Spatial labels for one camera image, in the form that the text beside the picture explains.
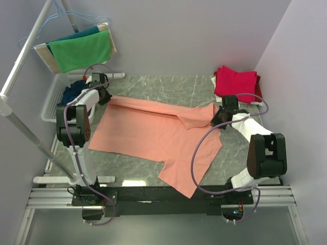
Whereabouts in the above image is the salmon pink t shirt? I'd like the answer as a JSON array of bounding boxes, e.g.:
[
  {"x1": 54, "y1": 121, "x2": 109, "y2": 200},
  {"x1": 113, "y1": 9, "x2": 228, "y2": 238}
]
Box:
[{"x1": 88, "y1": 96, "x2": 222, "y2": 198}]

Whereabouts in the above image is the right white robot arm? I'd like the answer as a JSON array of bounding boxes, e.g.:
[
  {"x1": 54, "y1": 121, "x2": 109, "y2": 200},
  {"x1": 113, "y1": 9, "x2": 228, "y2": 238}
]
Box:
[{"x1": 211, "y1": 95, "x2": 288, "y2": 204}]

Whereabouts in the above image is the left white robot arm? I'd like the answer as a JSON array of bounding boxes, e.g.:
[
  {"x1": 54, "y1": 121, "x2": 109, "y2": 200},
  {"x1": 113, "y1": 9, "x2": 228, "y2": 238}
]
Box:
[{"x1": 56, "y1": 72, "x2": 114, "y2": 206}]

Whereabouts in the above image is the folded white t shirt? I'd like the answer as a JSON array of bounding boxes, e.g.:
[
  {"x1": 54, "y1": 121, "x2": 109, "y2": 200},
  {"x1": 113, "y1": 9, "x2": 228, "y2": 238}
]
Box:
[{"x1": 211, "y1": 77, "x2": 262, "y2": 106}]

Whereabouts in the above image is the folded magenta t shirt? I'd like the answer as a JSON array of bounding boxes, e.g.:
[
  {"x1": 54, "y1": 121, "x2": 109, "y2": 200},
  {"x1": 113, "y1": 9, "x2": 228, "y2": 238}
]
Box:
[{"x1": 214, "y1": 66, "x2": 257, "y2": 104}]

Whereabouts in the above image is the navy blue t shirt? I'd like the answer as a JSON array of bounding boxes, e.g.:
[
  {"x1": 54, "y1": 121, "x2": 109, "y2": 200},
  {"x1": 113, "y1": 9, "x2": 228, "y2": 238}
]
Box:
[{"x1": 60, "y1": 80, "x2": 87, "y2": 105}]

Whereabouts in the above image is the green towel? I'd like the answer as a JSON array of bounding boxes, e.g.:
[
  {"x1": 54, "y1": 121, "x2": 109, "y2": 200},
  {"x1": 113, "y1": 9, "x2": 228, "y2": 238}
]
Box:
[{"x1": 49, "y1": 31, "x2": 111, "y2": 73}]

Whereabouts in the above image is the white plastic laundry basket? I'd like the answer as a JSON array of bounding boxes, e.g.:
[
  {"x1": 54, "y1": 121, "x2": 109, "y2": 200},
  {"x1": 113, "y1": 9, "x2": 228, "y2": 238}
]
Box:
[{"x1": 41, "y1": 69, "x2": 84, "y2": 123}]

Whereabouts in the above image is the teal towel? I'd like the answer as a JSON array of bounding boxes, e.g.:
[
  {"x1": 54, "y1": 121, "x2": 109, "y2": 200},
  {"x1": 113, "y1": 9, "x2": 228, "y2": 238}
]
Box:
[{"x1": 46, "y1": 26, "x2": 100, "y2": 57}]

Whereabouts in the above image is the beige towel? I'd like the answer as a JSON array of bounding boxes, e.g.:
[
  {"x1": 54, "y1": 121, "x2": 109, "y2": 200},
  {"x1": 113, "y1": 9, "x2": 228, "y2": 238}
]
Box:
[{"x1": 33, "y1": 23, "x2": 117, "y2": 74}]

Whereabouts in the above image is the white clothes rack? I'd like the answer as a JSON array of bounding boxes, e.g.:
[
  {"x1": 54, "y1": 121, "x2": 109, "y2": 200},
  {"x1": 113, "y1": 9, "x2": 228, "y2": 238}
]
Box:
[{"x1": 1, "y1": 1, "x2": 115, "y2": 186}]

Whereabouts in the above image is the black base beam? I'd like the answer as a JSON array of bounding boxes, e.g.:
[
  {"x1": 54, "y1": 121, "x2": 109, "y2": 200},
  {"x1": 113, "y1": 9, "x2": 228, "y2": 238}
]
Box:
[{"x1": 72, "y1": 186, "x2": 254, "y2": 218}]

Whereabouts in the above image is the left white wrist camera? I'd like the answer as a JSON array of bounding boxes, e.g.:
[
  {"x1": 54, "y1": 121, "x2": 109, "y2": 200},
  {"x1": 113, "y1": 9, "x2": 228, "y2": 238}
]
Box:
[{"x1": 82, "y1": 75, "x2": 92, "y2": 84}]

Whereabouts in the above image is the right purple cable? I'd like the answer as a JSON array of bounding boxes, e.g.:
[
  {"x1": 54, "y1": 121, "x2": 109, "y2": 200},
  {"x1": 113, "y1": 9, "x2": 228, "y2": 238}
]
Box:
[{"x1": 190, "y1": 93, "x2": 269, "y2": 224}]

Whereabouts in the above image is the blue wire hanger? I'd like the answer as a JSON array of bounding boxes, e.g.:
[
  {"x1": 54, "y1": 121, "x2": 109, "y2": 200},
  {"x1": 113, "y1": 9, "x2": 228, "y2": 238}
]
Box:
[{"x1": 18, "y1": 0, "x2": 112, "y2": 49}]

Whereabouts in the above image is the aluminium rail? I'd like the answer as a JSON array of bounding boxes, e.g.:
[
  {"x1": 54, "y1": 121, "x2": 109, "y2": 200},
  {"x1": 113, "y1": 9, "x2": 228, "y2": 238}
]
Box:
[{"x1": 15, "y1": 186, "x2": 309, "y2": 244}]

